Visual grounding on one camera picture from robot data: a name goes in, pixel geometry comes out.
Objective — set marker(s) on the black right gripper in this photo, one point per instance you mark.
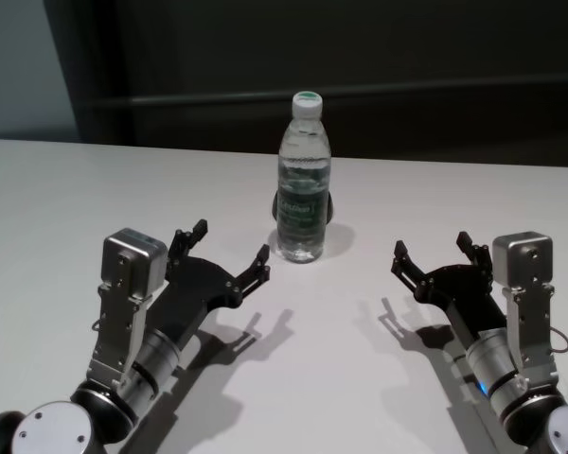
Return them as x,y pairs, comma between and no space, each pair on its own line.
464,293

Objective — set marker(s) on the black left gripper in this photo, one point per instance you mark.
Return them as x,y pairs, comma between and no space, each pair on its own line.
194,293

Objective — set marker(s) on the clear water bottle green label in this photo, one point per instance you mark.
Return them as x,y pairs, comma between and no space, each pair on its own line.
303,189

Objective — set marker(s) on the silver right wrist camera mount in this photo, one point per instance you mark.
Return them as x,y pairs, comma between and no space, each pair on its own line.
525,260

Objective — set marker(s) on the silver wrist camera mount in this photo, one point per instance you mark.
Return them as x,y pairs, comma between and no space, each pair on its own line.
130,260
525,260

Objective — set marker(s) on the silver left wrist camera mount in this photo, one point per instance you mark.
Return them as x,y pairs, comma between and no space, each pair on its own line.
130,260

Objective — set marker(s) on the dark horizontal wall rail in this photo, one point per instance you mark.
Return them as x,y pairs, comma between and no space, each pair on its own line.
407,96

